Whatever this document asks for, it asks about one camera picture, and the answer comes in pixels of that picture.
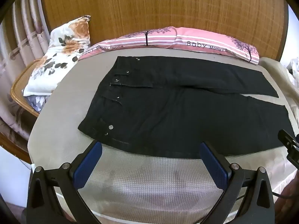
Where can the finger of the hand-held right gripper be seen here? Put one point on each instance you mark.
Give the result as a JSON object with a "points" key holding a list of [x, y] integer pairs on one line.
{"points": [[293, 157], [286, 137]]}

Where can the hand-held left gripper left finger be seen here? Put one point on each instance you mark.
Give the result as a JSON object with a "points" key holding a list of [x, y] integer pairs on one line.
{"points": [[87, 165]]}

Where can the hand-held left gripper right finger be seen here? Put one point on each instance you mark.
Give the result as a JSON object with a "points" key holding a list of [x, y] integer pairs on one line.
{"points": [[213, 166]]}

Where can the black pants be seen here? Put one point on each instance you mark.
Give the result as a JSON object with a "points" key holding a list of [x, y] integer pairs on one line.
{"points": [[177, 107]]}

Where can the white waffle blanket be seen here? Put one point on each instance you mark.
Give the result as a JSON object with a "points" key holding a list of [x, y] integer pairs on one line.
{"points": [[149, 182]]}

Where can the beige bed sheet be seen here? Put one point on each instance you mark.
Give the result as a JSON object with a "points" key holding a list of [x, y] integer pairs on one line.
{"points": [[67, 102]]}

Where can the rattan chair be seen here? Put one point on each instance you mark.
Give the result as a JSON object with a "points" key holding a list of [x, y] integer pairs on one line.
{"points": [[23, 91]]}

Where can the floral pillow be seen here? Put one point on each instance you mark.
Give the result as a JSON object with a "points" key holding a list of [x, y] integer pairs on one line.
{"points": [[59, 56]]}

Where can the pink striped pillow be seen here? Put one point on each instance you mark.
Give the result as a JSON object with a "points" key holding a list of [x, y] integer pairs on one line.
{"points": [[186, 40]]}

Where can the striped curtain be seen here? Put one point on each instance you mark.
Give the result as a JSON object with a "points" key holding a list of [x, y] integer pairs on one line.
{"points": [[21, 51]]}

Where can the wooden headboard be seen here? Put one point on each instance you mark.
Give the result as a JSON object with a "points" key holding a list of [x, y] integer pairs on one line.
{"points": [[163, 11]]}

